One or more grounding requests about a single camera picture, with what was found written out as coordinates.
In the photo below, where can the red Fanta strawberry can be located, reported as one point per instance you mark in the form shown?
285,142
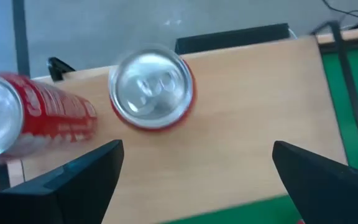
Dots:
152,87

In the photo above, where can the black flat bar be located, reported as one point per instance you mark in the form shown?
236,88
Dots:
228,39

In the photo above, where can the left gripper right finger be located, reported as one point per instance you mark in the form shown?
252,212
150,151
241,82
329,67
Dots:
328,199

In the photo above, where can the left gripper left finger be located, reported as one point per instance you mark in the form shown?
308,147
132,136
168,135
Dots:
57,205

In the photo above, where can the red Coca-Cola can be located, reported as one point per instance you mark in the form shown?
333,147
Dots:
51,112

